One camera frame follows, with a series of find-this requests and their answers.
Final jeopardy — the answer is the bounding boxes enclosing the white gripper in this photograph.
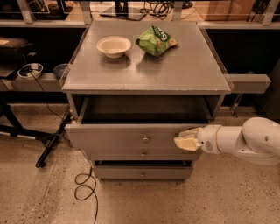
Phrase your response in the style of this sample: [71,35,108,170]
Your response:
[174,125,221,154]

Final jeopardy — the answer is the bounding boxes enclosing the grey top drawer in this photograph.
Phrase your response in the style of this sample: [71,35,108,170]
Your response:
[65,94,211,151]

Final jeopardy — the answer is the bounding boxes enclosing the grey drawer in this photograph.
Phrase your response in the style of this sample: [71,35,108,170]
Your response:
[86,150,200,161]
[65,94,211,151]
[93,161,193,181]

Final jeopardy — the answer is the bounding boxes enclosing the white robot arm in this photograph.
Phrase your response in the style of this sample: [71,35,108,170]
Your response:
[174,117,280,165]

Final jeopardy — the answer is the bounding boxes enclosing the grey middle drawer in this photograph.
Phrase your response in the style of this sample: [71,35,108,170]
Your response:
[86,150,200,161]

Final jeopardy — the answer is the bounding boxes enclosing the metal top drawer knob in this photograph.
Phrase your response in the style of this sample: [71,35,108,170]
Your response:
[142,135,151,144]

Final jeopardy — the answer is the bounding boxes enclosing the grey wooden drawer cabinet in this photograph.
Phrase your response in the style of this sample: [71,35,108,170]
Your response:
[59,19,235,183]

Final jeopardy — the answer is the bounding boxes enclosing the grey bottom drawer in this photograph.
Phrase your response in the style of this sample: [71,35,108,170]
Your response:
[93,161,193,181]

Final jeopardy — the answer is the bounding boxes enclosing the green chip bag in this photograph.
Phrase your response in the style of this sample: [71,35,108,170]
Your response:
[136,25,178,57]

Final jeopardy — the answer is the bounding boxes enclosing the white paper bowl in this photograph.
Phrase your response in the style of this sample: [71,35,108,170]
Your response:
[96,36,131,59]

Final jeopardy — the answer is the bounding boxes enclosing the cardboard box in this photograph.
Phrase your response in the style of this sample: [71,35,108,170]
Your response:
[194,0,255,21]

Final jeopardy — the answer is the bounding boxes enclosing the black stand base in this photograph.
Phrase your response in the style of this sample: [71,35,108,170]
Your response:
[0,100,71,168]

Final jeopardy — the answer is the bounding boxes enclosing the black monitor stand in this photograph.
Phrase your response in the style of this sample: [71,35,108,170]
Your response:
[101,1,146,21]

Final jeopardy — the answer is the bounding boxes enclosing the dark grey bowl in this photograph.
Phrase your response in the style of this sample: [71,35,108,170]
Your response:
[52,63,68,79]

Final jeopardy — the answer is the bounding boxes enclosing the grey shelf beam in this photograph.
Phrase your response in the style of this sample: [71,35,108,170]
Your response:
[0,73,61,92]

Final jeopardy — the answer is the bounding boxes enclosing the black floor cable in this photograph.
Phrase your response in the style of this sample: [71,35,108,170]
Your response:
[73,148,100,224]

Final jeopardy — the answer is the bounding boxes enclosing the black cable bundle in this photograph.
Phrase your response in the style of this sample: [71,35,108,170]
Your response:
[139,0,175,21]

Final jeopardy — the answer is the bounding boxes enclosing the white bowl with cable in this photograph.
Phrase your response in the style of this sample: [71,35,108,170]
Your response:
[17,63,43,79]

